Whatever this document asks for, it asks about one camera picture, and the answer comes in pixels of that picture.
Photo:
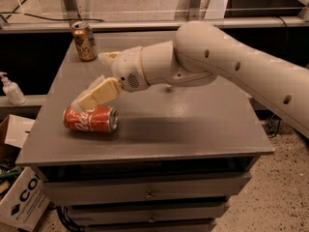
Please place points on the red coke can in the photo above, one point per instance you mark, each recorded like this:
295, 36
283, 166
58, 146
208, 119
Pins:
98, 119

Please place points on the right metal bracket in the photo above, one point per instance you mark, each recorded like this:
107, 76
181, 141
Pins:
194, 9

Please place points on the drawer with knob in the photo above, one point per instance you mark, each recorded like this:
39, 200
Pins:
146, 189
149, 213

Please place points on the metal bracket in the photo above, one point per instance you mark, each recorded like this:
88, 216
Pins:
71, 9
194, 9

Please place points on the left metal bracket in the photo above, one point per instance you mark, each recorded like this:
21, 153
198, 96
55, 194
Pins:
71, 9

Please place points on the white printed cardboard box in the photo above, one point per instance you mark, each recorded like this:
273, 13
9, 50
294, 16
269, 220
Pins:
23, 205

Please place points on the open brown cardboard box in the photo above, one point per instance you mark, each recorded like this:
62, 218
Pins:
14, 131

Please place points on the top drawer with knob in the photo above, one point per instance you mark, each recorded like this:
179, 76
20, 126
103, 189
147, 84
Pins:
146, 189

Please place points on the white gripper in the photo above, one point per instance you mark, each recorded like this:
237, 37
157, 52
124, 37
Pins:
127, 69

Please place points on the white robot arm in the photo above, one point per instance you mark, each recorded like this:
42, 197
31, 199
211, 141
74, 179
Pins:
199, 53

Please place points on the grey drawer cabinet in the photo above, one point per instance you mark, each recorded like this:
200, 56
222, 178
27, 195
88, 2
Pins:
162, 132

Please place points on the white pump dispenser bottle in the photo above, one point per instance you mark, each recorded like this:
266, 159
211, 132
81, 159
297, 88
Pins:
12, 90

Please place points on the gold brown soda can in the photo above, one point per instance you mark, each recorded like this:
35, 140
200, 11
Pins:
84, 40

